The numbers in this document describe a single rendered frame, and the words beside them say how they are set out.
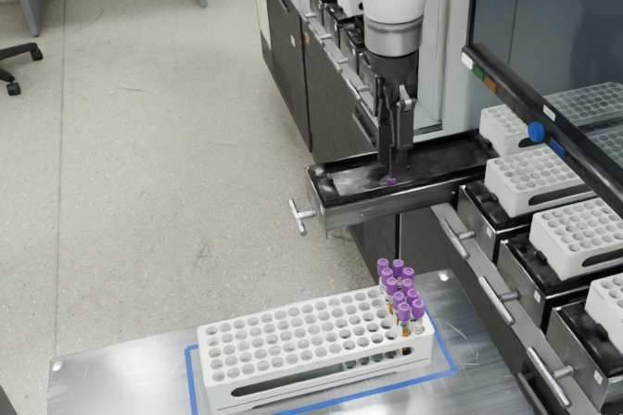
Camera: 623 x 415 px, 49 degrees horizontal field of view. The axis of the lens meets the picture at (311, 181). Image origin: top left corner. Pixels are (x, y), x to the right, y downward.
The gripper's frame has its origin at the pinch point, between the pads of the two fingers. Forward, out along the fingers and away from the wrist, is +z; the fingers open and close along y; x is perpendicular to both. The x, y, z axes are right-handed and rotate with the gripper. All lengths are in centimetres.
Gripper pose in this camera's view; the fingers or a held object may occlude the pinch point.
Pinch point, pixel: (392, 152)
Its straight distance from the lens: 119.1
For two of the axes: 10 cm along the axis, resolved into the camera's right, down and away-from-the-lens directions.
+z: 0.6, 7.9, 6.1
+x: -9.6, 2.2, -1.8
